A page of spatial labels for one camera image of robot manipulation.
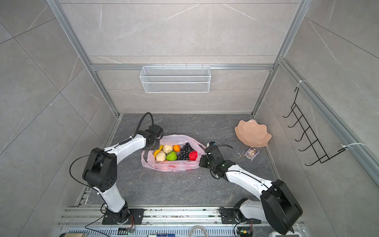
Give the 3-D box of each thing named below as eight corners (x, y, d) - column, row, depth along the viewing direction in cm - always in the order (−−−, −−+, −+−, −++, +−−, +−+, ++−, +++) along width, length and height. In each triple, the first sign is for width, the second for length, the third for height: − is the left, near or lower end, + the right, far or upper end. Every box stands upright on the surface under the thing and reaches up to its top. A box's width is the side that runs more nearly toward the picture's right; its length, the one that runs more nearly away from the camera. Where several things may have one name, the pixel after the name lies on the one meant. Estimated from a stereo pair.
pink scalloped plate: (239, 148, 102) (241, 144, 98) (233, 124, 116) (235, 119, 112) (271, 148, 102) (274, 144, 98) (262, 124, 116) (264, 119, 112)
